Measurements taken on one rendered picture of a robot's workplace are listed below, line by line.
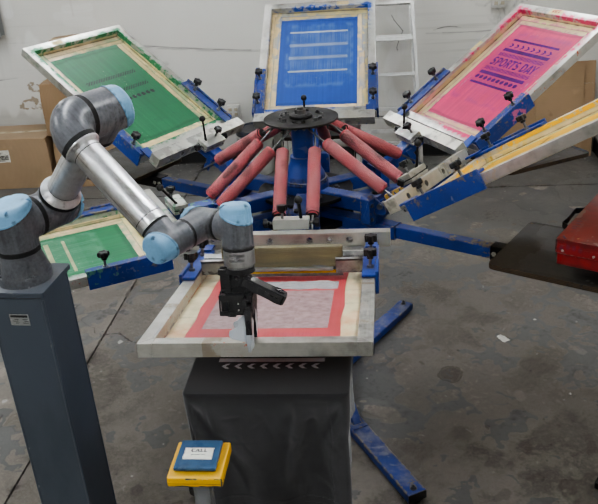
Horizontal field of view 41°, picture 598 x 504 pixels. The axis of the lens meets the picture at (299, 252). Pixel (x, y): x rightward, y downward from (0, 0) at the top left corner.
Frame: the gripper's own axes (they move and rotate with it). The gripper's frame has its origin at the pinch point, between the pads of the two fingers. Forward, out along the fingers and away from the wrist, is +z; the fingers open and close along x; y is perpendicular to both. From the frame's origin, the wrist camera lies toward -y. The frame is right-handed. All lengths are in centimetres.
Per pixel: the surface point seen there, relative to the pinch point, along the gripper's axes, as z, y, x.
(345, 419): 26.5, -21.1, -10.7
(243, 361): 15.9, 7.9, -24.7
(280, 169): -22, 6, -114
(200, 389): 18.1, 17.6, -11.5
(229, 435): 32.1, 10.8, -12.0
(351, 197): -8, -19, -128
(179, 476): 23.3, 15.4, 22.5
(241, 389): 18.1, 6.4, -11.5
